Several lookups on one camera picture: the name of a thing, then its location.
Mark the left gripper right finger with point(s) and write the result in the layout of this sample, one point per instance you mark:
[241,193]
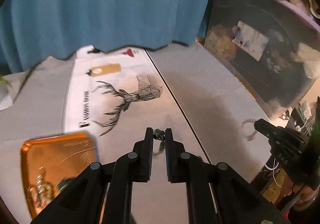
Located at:
[216,193]

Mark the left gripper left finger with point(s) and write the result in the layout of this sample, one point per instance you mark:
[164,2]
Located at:
[102,193]

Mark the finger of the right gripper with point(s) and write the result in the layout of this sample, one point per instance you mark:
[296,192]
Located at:
[270,128]

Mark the pearl bead bracelet cluster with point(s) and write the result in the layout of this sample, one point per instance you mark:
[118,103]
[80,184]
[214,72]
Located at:
[42,193]

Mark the black green smartwatch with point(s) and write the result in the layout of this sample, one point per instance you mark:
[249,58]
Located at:
[64,183]

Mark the orange metal tray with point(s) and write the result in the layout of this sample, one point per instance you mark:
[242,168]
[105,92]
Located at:
[61,156]

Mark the dark storage bin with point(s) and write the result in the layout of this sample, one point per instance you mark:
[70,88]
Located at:
[269,46]

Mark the white paper label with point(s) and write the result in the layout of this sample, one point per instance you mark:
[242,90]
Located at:
[250,40]

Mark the white deer print cloth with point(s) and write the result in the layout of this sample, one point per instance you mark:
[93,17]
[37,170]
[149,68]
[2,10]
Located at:
[206,107]

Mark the blue curtain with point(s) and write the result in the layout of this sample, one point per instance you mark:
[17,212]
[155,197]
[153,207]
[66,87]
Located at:
[32,30]

